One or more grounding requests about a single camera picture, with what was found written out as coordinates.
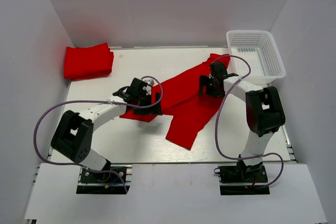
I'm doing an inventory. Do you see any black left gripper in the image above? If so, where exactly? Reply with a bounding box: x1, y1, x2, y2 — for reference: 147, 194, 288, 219
133, 91, 162, 115

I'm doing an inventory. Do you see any red t shirt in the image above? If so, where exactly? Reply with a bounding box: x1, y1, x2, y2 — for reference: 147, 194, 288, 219
119, 53, 231, 151
63, 42, 114, 81

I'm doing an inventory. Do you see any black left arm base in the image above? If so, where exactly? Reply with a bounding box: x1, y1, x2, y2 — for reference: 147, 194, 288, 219
76, 165, 132, 195

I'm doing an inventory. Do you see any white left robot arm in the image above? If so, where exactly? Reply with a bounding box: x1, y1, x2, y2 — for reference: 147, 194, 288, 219
51, 76, 163, 182

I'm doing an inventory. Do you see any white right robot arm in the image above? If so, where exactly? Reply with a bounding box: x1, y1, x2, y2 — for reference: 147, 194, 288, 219
198, 62, 286, 182

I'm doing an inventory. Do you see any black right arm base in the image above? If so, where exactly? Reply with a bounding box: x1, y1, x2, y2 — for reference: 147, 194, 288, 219
214, 165, 270, 196

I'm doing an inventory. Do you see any white plastic mesh basket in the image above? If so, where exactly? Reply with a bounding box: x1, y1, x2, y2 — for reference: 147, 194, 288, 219
226, 30, 286, 84

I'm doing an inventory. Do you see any folded red t shirt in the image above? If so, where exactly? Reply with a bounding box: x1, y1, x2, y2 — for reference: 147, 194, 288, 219
63, 42, 114, 81

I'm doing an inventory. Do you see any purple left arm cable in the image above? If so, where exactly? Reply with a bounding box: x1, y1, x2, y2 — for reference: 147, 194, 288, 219
34, 75, 164, 167

